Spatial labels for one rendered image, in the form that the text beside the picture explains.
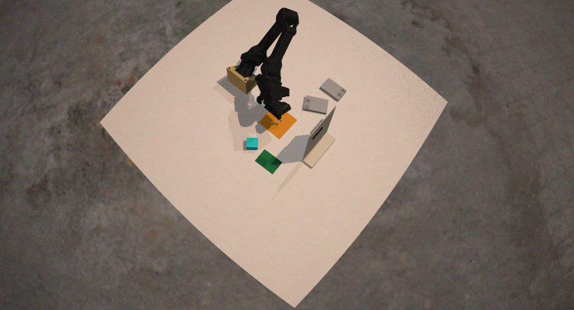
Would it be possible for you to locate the orange square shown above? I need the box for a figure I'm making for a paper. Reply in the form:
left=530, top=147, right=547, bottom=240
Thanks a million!
left=259, top=112, right=297, bottom=139

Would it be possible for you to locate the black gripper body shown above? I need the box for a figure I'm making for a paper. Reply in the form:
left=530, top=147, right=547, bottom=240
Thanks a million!
left=256, top=93, right=291, bottom=116

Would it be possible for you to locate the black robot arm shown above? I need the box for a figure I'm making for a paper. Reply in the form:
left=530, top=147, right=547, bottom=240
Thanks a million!
left=235, top=8, right=299, bottom=101

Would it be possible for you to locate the teal cube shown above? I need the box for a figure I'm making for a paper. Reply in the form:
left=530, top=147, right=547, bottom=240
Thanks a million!
left=246, top=138, right=258, bottom=150

